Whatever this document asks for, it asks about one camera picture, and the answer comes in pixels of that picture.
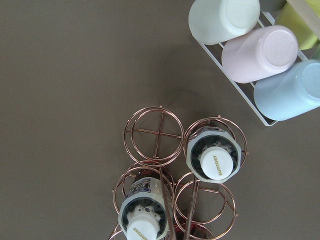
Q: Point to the copper wire bottle basket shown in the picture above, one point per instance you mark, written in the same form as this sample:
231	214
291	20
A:
154	139

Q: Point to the white cup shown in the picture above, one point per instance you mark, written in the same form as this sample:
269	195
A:
216	21

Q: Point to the white wire cup rack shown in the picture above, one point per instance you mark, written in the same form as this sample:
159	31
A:
246	90

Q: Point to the tea bottle white cap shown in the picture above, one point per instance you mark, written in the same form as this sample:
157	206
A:
142	215

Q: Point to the pink cup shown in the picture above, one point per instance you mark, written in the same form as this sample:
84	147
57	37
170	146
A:
260	53

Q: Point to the blue cup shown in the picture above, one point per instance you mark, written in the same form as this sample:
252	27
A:
290	93

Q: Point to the yellow-green cup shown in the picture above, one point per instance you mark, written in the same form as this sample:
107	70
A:
290	19

